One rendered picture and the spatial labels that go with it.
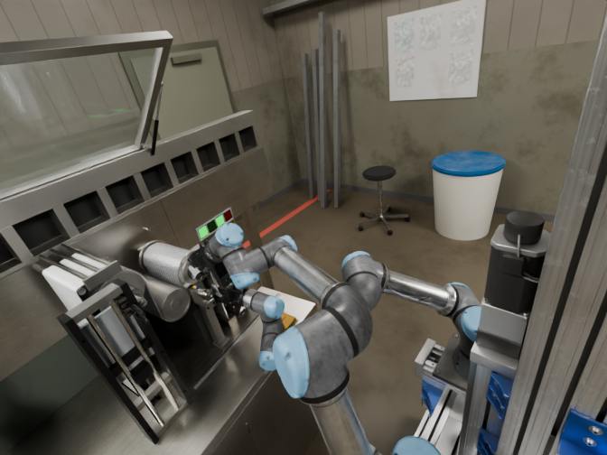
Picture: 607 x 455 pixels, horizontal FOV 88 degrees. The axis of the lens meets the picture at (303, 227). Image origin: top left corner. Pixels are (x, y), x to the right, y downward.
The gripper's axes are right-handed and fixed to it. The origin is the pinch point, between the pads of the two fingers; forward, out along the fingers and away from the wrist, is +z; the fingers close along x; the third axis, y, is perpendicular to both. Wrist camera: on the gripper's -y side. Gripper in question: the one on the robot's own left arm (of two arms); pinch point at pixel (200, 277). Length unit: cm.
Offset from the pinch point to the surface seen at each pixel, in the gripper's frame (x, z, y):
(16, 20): -78, 107, 248
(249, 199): -69, 31, 20
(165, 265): 4.0, 6.9, 12.2
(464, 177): -239, -10, -78
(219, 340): 3.1, 19.3, -24.0
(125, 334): 31.8, -7.7, 0.3
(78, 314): 38.5, -19.6, 10.3
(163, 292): 11.5, 5.3, 4.5
